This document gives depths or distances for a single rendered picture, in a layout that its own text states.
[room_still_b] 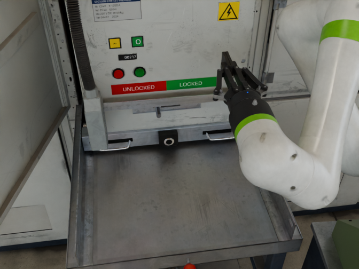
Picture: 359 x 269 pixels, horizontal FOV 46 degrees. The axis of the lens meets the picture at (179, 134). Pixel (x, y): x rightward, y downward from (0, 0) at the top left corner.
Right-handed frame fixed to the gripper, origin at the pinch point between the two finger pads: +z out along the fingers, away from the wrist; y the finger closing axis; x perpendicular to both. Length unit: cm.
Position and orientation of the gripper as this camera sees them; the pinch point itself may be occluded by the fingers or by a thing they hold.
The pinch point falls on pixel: (227, 63)
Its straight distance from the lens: 108.2
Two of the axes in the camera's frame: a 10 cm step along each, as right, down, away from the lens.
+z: -1.4, -6.6, 7.4
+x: 0.0, -7.5, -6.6
